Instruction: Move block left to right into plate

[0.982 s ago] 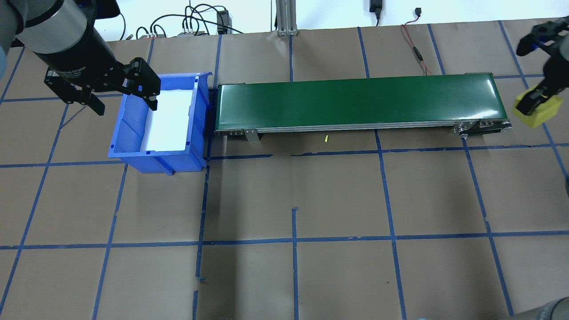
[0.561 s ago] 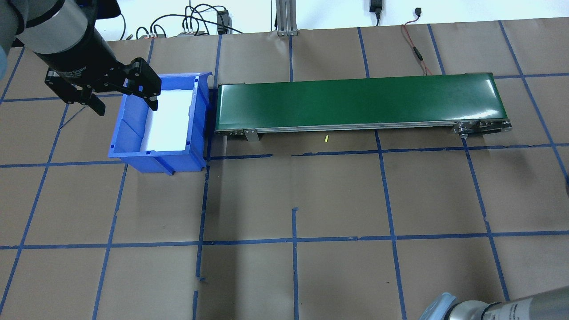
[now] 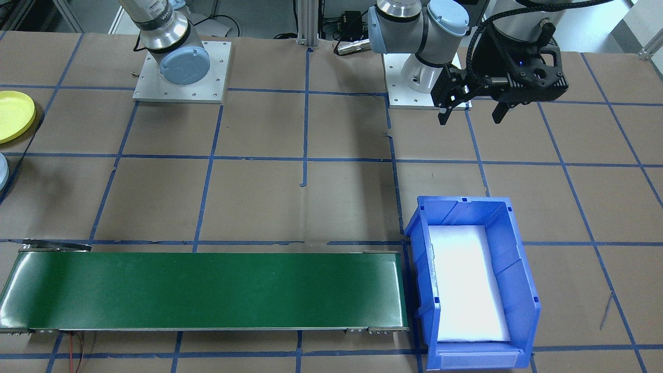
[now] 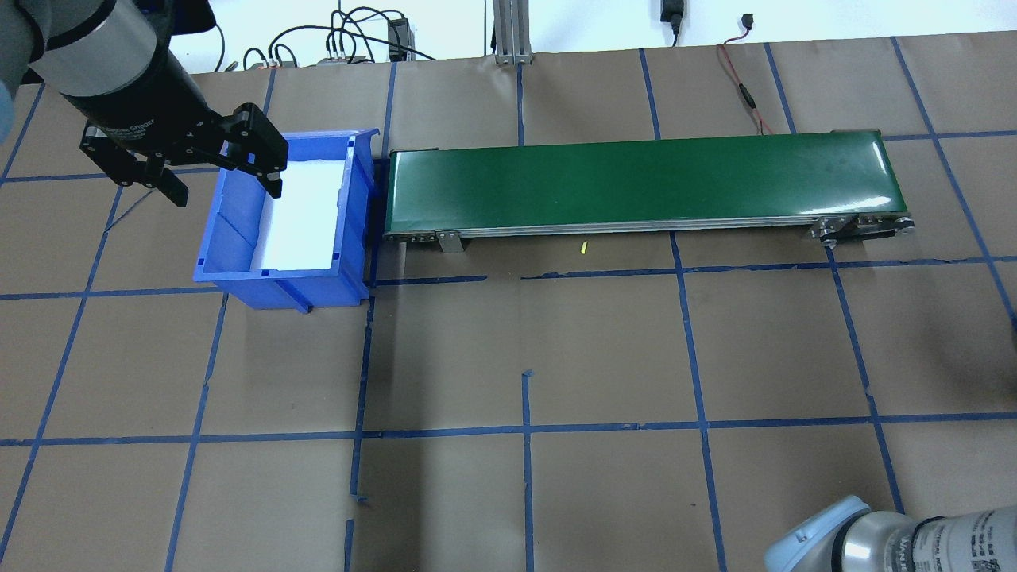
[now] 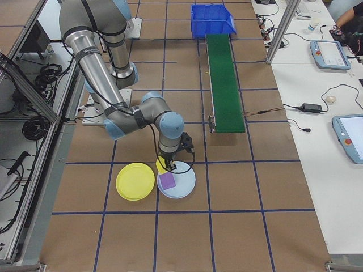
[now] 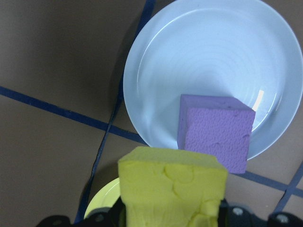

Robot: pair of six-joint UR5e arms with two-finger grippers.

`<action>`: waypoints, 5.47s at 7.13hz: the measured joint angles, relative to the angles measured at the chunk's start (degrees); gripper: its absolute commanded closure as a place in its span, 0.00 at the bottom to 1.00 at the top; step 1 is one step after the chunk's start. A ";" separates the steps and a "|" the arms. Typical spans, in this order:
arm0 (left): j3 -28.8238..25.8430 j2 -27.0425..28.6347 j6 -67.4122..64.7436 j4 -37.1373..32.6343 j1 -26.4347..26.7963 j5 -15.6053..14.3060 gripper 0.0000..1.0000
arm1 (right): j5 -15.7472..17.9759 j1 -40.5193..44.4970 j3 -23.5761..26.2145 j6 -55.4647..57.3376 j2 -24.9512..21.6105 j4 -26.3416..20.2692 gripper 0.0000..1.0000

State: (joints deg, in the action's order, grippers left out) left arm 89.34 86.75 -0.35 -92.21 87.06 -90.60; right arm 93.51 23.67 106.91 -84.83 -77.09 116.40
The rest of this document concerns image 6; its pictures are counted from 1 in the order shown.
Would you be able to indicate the yellow plate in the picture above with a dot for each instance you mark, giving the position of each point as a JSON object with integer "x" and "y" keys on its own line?
{"x": 104, "y": 196}

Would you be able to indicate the yellow foam block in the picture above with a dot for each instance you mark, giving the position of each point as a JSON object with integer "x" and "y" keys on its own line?
{"x": 170, "y": 189}

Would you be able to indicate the purple foam block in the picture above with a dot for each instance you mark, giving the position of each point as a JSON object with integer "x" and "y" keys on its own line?
{"x": 217, "y": 137}

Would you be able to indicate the light blue plate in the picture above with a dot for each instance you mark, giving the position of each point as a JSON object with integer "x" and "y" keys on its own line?
{"x": 201, "y": 59}

